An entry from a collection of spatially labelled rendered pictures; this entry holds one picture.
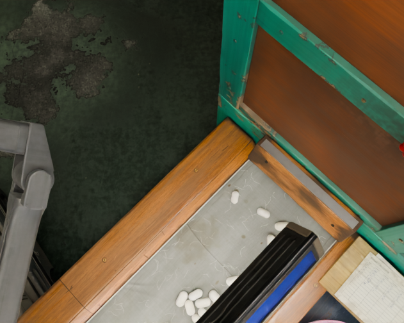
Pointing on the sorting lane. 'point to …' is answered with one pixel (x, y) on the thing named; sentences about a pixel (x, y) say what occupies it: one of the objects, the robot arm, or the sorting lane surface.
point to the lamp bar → (267, 278)
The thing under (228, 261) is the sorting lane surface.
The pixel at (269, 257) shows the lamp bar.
